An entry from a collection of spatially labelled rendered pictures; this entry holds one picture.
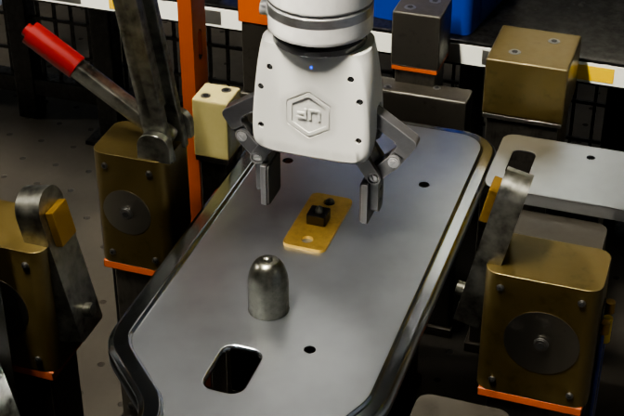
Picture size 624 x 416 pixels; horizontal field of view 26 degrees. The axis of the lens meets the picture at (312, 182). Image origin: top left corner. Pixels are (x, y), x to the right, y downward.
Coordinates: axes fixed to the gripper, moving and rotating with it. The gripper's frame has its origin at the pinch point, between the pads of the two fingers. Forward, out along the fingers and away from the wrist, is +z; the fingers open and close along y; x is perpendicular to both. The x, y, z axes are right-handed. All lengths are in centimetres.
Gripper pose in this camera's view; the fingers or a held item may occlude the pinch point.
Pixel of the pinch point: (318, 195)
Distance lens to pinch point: 114.9
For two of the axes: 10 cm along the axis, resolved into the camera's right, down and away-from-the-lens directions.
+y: 9.5, 1.7, -2.7
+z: 0.0, 8.4, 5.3
